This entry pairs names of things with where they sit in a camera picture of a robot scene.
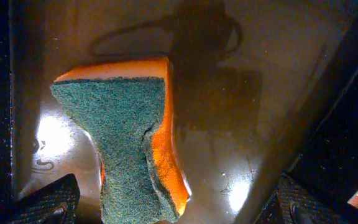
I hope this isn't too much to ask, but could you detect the small black tray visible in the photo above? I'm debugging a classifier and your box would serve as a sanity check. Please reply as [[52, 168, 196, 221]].
[[0, 0, 358, 223]]

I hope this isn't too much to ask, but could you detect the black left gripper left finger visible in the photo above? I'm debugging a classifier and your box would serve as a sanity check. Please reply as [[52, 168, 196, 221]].
[[6, 174, 80, 224]]

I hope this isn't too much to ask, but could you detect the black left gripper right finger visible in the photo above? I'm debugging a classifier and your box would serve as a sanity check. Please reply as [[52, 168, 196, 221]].
[[255, 174, 358, 223]]

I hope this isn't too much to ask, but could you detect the orange green sponge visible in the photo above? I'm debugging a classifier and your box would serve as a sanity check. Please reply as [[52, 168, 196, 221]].
[[50, 57, 190, 223]]

